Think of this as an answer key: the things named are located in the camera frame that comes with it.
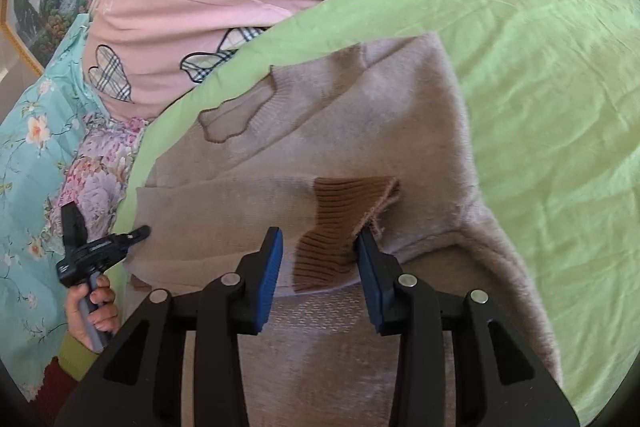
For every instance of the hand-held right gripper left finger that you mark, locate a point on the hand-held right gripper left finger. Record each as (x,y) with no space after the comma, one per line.
(273,277)

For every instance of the teal floral pillow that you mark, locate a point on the teal floral pillow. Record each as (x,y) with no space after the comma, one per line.
(30,187)

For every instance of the green bed sheet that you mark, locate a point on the green bed sheet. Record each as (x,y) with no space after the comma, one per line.
(540,97)

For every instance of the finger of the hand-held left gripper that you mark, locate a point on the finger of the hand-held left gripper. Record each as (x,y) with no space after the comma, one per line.
(134,236)
(74,227)

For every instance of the person's left hand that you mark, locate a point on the person's left hand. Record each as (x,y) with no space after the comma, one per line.
(102,312)

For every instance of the purple floral pillow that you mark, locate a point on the purple floral pillow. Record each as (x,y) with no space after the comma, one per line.
(100,167)

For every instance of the beige knit sweater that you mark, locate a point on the beige knit sweater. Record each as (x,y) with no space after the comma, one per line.
(360,122)

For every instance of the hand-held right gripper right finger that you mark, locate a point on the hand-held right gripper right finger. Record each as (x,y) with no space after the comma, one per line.
(372,287)

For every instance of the person's left forearm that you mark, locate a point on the person's left forearm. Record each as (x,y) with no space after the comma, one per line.
(70,362)

